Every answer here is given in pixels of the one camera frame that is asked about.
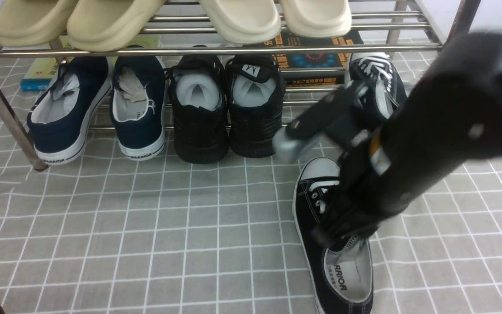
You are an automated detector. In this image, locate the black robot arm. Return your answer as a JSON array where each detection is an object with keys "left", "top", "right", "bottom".
[{"left": 273, "top": 31, "right": 502, "bottom": 248}]

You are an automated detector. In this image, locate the black sneaker left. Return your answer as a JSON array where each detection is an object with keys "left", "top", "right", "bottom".
[{"left": 168, "top": 55, "right": 229, "bottom": 164}]

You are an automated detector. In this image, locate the navy canvas shoe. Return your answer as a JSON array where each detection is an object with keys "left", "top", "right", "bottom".
[
  {"left": 110, "top": 56, "right": 169, "bottom": 161},
  {"left": 27, "top": 56, "right": 113, "bottom": 166}
]

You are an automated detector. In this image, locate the beige slipper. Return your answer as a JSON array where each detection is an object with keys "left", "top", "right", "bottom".
[
  {"left": 0, "top": 0, "right": 78, "bottom": 47},
  {"left": 67, "top": 0, "right": 166, "bottom": 52}
]

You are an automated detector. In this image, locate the metal shoe rack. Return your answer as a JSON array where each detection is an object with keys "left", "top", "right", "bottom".
[{"left": 0, "top": 0, "right": 481, "bottom": 171}]

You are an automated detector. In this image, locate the cream slipper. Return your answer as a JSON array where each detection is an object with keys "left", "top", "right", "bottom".
[
  {"left": 279, "top": 0, "right": 352, "bottom": 38},
  {"left": 199, "top": 0, "right": 282, "bottom": 44}
]

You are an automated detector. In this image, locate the navy canvas shoe right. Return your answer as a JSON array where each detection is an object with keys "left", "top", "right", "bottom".
[{"left": 110, "top": 56, "right": 169, "bottom": 161}]

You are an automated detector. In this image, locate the black white canvas shoe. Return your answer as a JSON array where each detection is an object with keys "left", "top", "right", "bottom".
[
  {"left": 292, "top": 157, "right": 374, "bottom": 314},
  {"left": 345, "top": 52, "right": 407, "bottom": 124}
]

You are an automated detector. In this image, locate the beige slipper far left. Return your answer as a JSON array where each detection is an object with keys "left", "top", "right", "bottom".
[{"left": 0, "top": 0, "right": 78, "bottom": 47}]

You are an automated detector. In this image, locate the black orange book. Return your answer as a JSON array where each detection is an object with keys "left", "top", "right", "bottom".
[{"left": 251, "top": 30, "right": 363, "bottom": 88}]

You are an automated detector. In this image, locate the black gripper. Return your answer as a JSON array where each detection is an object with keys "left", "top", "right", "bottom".
[{"left": 273, "top": 81, "right": 390, "bottom": 245}]

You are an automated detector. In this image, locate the black sneaker right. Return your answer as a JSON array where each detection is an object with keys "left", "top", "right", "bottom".
[{"left": 225, "top": 55, "right": 286, "bottom": 158}]

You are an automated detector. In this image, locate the black sneaker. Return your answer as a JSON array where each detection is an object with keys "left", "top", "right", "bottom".
[
  {"left": 225, "top": 55, "right": 286, "bottom": 158},
  {"left": 168, "top": 55, "right": 229, "bottom": 164}
]

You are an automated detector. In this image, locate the yellow green book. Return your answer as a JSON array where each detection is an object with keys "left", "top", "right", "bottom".
[{"left": 20, "top": 34, "right": 162, "bottom": 92}]

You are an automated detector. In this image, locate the navy canvas shoe left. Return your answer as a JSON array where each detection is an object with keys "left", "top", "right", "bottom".
[{"left": 27, "top": 56, "right": 113, "bottom": 166}]

